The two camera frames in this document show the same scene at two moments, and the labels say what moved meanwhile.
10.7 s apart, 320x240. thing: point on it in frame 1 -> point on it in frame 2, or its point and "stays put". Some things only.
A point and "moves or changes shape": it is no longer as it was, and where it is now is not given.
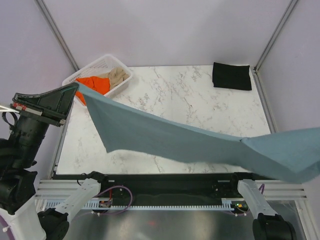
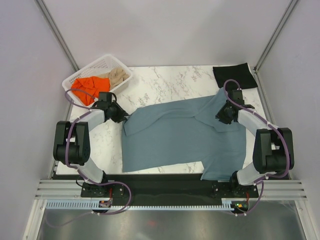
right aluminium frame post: (291, 5) stays put
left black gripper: (54, 103) -> (120, 118)
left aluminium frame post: (57, 34) stays put
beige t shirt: (116, 76) stays put
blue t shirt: (129, 127) moves or changes shape
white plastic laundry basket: (104, 64) stays put
